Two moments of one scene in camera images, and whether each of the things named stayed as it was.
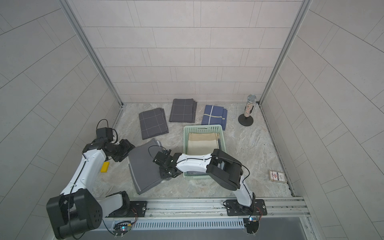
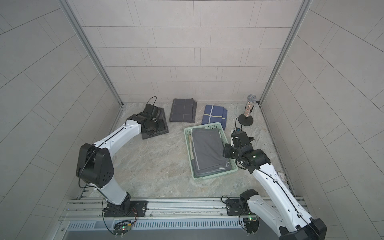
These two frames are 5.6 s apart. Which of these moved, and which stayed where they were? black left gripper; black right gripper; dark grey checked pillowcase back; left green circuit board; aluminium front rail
Moved: black right gripper; black left gripper
Stayed: dark grey checked pillowcase back; left green circuit board; aluminium front rail
